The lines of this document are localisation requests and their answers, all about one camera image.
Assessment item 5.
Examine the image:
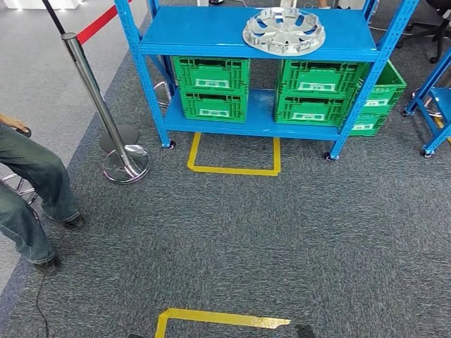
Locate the red barrier belt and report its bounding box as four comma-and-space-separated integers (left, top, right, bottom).
76, 0, 134, 46

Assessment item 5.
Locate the blue metal shelf rack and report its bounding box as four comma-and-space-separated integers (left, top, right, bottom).
402, 46, 451, 160
113, 0, 421, 163

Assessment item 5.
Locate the black office chair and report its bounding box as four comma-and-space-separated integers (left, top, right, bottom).
396, 0, 451, 65

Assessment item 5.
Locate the black right camera bracket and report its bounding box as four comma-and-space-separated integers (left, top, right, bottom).
295, 323, 317, 338

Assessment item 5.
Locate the black power cable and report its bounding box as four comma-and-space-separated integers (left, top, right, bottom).
29, 207, 51, 338

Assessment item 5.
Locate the chrome wheeled frame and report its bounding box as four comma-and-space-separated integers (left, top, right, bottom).
0, 173, 39, 206

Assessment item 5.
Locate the black round-base pole stand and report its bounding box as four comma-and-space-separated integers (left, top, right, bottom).
42, 0, 141, 154

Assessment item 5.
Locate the silver wheel hubcap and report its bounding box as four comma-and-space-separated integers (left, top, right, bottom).
242, 6, 326, 58

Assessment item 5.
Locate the person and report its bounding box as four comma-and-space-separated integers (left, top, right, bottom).
0, 113, 85, 276

